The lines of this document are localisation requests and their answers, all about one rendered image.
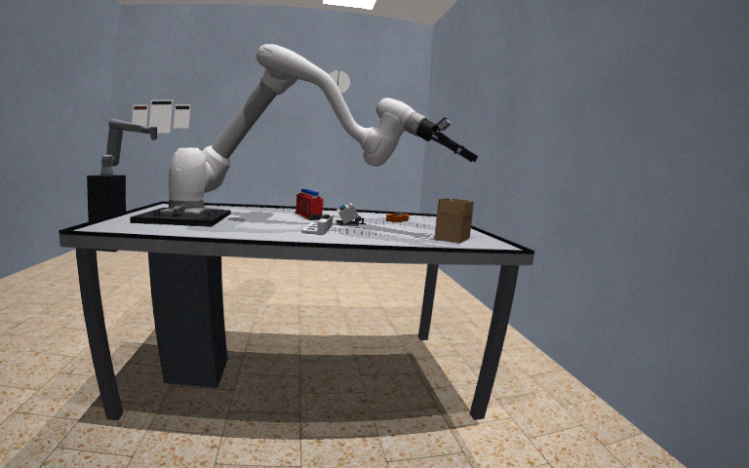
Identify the small open brown cardboard box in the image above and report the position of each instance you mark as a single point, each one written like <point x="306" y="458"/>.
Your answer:
<point x="451" y="223"/>

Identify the orange digital multimeter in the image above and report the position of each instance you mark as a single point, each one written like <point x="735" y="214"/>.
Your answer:
<point x="397" y="217"/>

